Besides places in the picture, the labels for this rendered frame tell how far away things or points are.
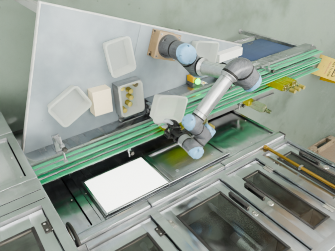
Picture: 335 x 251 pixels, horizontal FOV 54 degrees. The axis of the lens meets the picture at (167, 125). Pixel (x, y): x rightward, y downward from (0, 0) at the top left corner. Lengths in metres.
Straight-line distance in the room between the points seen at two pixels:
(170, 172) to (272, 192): 0.61
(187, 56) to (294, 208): 1.05
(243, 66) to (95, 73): 0.88
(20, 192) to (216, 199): 1.03
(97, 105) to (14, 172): 0.65
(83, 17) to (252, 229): 1.45
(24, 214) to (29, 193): 0.11
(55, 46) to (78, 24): 0.18
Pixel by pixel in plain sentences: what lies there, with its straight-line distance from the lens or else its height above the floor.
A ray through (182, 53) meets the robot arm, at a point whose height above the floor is 1.06.
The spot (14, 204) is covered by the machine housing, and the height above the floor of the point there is 1.36.
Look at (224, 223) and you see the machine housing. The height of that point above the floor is 1.70.
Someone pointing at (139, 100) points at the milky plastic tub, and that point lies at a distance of 2.23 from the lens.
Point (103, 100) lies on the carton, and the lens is 2.07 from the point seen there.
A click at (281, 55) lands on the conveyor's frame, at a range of 3.12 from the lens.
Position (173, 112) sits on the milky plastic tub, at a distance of 2.09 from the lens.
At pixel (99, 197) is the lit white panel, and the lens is 1.95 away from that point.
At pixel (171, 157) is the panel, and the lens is 2.18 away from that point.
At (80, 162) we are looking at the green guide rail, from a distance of 2.09.
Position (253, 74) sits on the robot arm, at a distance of 1.80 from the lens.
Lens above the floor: 2.56
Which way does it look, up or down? 45 degrees down
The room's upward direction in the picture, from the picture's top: 126 degrees clockwise
